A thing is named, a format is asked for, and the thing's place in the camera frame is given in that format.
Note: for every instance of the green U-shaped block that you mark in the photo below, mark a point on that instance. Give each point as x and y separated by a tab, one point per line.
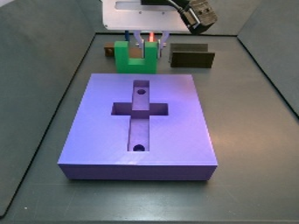
130	65

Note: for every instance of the brown stepped block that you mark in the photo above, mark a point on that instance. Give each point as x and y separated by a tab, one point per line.
134	51

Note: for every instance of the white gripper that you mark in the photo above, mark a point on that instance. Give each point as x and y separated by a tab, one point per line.
129	15

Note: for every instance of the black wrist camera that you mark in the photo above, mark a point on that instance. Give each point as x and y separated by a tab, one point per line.
197	13

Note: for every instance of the dark grey block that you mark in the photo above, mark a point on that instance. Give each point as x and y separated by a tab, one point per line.
191	55

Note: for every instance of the purple board with cross slot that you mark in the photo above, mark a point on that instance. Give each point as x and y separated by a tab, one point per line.
139	130

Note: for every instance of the blue peg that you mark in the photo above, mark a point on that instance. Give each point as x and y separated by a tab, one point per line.
127	36

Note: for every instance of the red peg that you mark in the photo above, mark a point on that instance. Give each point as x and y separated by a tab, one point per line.
151	38

